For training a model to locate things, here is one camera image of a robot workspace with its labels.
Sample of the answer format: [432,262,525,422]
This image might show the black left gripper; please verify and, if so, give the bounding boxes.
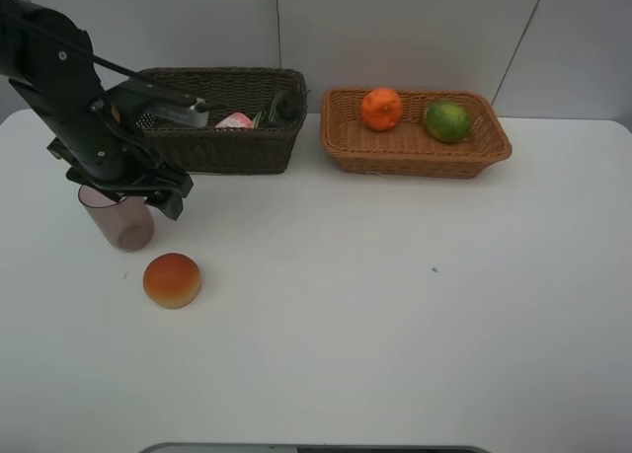
[48,126,192,221]

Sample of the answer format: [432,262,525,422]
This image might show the translucent purple plastic cup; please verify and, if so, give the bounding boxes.
[78,186,155,252]

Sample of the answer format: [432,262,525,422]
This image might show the pink bottle white cap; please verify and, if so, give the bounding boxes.
[215,113,253,128]

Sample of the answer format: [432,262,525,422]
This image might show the black rectangular pump bottle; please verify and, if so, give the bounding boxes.
[252,89,302,128]

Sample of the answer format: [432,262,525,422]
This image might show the orange tangerine fruit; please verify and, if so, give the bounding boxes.
[360,88,404,132]

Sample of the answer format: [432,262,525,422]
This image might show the green lime fruit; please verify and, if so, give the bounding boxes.
[424,101,471,144]

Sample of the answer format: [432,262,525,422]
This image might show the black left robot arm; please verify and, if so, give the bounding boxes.
[1,0,197,220]

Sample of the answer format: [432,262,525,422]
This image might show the orange round bread bun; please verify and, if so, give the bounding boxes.
[142,253,201,309]

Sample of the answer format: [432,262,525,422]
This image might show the dark brown wicker basket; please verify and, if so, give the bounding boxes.
[112,67,308,175]

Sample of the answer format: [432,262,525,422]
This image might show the tan wicker basket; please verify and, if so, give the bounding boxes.
[320,88,513,179]

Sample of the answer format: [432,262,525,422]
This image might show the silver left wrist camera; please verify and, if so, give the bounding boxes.
[111,80,209,129]

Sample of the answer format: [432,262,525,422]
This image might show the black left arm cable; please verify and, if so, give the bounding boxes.
[0,8,218,113]

